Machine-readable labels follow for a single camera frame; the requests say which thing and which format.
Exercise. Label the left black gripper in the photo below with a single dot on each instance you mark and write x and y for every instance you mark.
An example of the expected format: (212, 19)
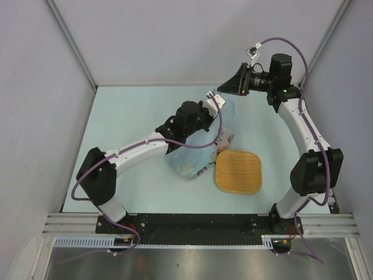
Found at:
(209, 118)

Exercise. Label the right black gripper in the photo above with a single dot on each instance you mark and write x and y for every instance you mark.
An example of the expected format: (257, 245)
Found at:
(240, 84)

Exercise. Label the light blue plastic bag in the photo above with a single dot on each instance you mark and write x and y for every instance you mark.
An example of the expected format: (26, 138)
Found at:
(191, 163)

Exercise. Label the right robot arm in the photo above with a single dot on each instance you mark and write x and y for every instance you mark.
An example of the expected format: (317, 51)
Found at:
(318, 168)

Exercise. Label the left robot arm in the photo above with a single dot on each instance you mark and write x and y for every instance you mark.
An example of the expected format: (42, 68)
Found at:
(100, 169)

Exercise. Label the woven bamboo tray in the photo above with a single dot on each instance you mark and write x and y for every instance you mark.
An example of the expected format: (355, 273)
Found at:
(238, 172)

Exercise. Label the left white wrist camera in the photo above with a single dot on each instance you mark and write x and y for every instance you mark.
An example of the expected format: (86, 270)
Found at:
(213, 103)

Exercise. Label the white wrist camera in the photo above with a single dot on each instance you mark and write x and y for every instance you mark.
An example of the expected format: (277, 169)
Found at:
(213, 103)
(253, 53)

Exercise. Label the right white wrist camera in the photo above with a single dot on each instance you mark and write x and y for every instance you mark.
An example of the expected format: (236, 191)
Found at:
(253, 53)

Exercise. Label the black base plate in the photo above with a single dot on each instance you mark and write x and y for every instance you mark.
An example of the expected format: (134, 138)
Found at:
(208, 227)

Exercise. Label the white slotted cable duct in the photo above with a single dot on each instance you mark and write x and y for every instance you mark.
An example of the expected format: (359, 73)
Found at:
(119, 242)

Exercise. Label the aluminium frame rail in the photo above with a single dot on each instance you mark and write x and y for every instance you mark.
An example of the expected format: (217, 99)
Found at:
(312, 225)

